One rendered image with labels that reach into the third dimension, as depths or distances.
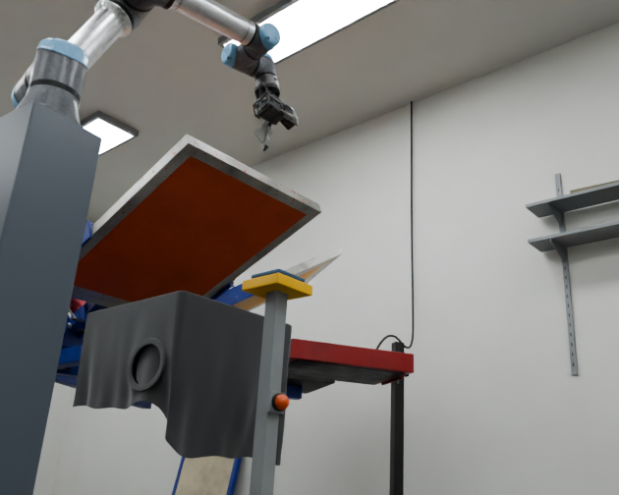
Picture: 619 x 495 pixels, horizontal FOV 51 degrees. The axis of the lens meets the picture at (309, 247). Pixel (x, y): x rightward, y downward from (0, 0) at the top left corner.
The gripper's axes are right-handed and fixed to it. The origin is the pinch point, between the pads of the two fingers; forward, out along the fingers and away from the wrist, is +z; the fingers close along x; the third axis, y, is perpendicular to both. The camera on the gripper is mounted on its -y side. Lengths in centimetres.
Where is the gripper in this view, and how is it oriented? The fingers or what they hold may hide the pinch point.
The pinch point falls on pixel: (282, 139)
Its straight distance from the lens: 207.4
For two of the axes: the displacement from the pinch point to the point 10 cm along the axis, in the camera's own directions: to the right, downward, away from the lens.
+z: 1.7, 8.4, -5.2
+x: 7.3, -4.6, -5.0
